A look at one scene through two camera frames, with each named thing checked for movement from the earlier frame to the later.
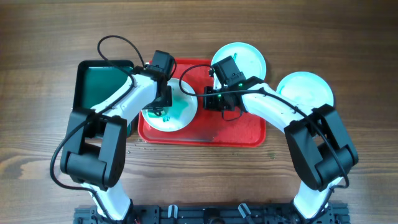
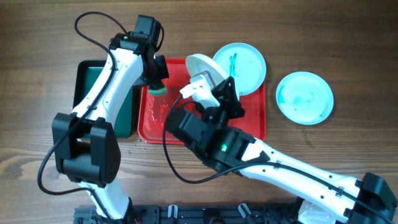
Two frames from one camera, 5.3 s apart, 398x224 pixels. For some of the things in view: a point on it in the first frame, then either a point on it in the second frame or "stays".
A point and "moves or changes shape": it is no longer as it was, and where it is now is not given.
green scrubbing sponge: (152, 114) moves or changes shape
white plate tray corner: (248, 59) stays
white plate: (306, 88) stays
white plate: (181, 114) to (196, 63)
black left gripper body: (162, 101) to (155, 72)
